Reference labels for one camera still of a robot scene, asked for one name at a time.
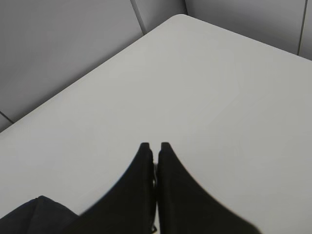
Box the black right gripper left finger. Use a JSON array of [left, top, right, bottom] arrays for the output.
[[63, 143, 156, 234]]

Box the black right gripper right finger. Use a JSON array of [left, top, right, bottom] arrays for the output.
[[157, 142, 260, 234]]

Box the dark blue lunch bag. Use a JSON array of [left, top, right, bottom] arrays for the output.
[[0, 195, 78, 234]]

